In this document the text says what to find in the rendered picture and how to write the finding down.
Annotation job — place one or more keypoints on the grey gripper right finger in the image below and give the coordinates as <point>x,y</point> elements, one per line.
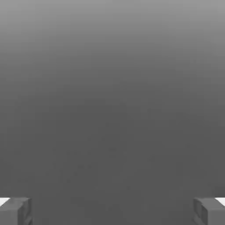
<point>211,213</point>

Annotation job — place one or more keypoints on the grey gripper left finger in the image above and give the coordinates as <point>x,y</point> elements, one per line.
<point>12,212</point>

